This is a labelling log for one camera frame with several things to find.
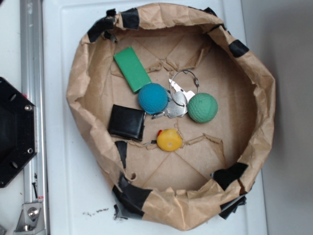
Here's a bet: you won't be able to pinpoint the blue foam ball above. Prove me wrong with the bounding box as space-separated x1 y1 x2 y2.
138 83 168 114

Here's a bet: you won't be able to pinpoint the green foam ball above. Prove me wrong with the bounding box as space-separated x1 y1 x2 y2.
187 93 218 123

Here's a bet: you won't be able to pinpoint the yellow rubber duck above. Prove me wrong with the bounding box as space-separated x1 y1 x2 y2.
156 129 182 152

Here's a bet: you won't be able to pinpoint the black leather wallet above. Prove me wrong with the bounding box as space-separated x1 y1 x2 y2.
108 104 146 141

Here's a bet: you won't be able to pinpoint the green rectangular block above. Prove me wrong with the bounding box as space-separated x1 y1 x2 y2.
113 47 151 94

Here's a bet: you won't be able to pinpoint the brown paper bag bin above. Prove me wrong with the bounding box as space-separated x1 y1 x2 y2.
67 3 275 231

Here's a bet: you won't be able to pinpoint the silver keys on ring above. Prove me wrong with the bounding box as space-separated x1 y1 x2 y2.
152 70 200 119

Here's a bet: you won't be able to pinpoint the aluminium extrusion rail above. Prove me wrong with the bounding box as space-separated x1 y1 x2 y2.
20 0 50 235

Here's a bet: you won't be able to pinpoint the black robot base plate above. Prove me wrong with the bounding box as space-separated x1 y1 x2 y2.
0 77 36 188

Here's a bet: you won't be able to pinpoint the metal corner bracket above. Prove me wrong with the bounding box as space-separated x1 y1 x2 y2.
14 202 46 235

